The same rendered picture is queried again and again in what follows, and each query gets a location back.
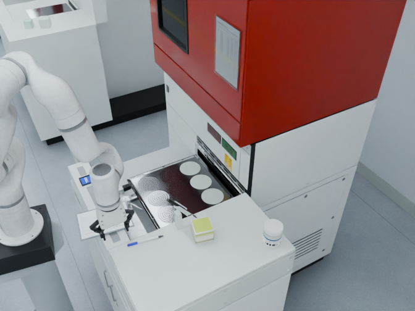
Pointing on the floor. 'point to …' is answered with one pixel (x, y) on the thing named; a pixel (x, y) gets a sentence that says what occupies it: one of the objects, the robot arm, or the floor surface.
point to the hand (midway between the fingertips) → (115, 231)
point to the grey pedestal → (44, 280)
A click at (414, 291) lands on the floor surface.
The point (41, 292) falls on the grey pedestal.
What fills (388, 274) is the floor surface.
